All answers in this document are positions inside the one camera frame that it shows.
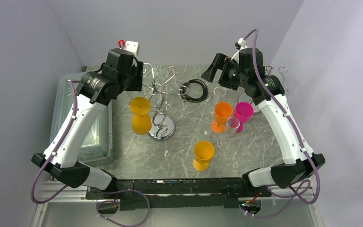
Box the clear plastic storage box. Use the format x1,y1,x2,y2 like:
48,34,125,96
48,72,114,166

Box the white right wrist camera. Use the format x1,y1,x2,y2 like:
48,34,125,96
234,38,248,50

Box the orange wine glass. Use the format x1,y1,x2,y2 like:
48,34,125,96
210,102,233,133

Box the clear wine glass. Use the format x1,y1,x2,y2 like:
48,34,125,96
217,117,240,149
197,127,210,137

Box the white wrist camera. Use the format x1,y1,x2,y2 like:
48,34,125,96
118,39,140,57
234,38,248,50

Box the yellow-orange wine glass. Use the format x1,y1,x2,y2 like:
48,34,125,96
192,140,215,172

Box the yellow wine glass left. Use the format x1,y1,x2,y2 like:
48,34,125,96
129,97,152,135

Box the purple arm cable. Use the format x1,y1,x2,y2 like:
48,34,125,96
30,79,151,227
239,28,321,219

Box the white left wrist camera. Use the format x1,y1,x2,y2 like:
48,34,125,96
118,39,140,57

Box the chrome wine glass rack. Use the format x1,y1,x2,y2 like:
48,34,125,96
143,63,184,142

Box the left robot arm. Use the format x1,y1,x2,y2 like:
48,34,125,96
32,45,143,199

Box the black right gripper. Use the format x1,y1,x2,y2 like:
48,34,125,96
201,52,249,90

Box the aluminium frame rails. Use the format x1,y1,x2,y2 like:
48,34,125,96
31,66,323,227

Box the pink wine glass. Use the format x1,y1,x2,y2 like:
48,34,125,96
233,102,254,133

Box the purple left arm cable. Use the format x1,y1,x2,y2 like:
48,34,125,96
30,79,151,227

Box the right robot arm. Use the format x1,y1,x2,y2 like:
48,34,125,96
201,48,325,196

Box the clear tumbler glass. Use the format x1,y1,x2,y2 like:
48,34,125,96
211,86,226,105

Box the black coiled cable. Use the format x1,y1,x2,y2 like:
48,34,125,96
180,79,208,104

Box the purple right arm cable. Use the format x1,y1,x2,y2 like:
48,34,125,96
239,28,321,219

